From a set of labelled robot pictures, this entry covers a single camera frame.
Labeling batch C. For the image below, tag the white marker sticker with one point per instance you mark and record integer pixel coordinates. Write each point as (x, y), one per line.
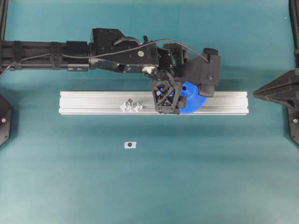
(130, 145)

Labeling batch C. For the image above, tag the large blue plastic gear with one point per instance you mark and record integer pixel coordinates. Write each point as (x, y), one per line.
(194, 101)

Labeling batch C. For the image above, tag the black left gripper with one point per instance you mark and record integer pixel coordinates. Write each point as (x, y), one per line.
(167, 94)

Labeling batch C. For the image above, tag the silver aluminium extrusion rail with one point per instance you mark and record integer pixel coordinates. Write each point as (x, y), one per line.
(108, 103)

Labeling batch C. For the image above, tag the white clip above lower shaft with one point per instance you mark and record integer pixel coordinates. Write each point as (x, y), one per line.
(126, 107)

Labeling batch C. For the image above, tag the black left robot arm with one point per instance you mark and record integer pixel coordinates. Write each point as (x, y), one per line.
(108, 49)

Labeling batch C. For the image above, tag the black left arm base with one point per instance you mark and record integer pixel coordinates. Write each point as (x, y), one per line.
(6, 112)

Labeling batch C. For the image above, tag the black frame post right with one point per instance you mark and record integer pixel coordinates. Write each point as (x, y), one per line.
(294, 16)

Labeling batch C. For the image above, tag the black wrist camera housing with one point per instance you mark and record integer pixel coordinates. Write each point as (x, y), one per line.
(201, 73)

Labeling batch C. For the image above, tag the black frame post left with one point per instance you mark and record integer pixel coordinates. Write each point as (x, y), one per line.
(3, 18)

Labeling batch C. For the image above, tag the black frame post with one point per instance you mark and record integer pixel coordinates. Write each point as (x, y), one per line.
(3, 18)
(294, 16)

